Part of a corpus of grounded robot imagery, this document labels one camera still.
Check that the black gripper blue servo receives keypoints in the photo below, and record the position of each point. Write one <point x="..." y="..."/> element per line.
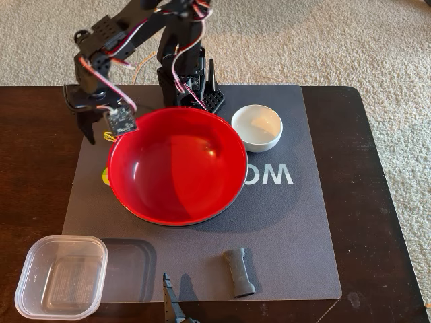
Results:
<point x="81" y="108"/>

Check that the clear plastic square container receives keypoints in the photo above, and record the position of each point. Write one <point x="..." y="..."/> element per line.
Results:
<point x="60" y="279"/>

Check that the black dumbbell shaped part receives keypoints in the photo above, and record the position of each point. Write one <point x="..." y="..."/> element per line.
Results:
<point x="239" y="272"/>

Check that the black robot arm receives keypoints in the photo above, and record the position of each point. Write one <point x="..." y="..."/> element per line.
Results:
<point x="134" y="30"/>

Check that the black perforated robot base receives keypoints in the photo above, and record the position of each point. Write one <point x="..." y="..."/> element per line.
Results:
<point x="213" y="99"/>

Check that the large red bowl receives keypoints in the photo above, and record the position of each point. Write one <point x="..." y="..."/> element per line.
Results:
<point x="188" y="175"/>

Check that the small white bowl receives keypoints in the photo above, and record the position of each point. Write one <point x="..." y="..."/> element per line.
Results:
<point x="259" y="141"/>

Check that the grey mouse mat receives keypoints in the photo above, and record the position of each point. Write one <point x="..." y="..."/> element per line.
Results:
<point x="286" y="235"/>

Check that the small wrist board camera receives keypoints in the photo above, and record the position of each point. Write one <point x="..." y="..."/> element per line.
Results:
<point x="121" y="121"/>

